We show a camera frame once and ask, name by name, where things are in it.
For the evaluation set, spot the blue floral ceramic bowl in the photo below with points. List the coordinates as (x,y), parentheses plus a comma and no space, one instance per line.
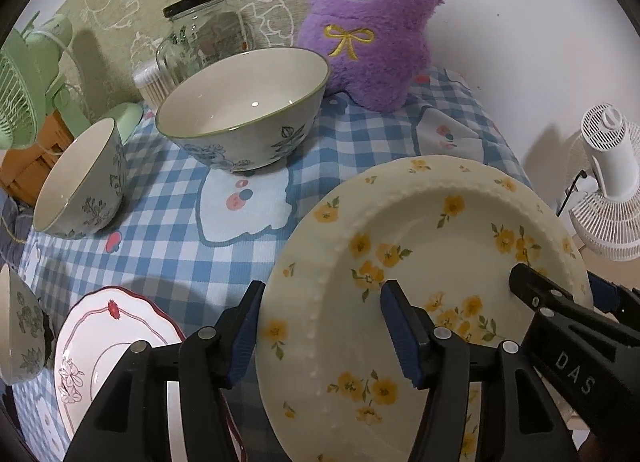
(70,182)
(240,107)
(22,332)

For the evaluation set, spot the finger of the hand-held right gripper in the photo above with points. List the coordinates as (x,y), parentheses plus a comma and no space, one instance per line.
(550,322)
(602,292)

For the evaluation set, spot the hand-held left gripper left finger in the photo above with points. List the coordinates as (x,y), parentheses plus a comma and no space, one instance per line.
(242,342)

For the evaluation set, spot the glass jar with dark lid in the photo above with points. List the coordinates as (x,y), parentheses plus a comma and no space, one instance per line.
(210,32)

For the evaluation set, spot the purple plush bunny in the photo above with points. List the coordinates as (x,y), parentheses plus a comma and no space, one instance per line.
(370,42)

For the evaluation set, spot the green desk fan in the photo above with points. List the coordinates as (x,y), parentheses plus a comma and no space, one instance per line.
(20,92)

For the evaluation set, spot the white standing fan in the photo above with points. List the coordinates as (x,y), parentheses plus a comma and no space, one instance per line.
(610,167)

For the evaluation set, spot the blue checkered tablecloth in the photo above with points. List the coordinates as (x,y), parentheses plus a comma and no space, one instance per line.
(325,142)

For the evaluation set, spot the pink rimmed white plate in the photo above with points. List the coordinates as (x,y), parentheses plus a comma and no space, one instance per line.
(100,337)

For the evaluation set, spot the yellow floral cream plate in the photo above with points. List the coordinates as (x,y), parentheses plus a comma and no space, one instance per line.
(400,222)

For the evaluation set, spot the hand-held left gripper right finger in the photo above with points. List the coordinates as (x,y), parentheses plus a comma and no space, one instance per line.
(400,337)

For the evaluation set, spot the wooden bed headboard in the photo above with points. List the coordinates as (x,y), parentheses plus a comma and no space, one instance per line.
(30,172)

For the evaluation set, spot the cotton swab container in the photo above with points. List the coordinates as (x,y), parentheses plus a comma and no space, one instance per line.
(147,82)

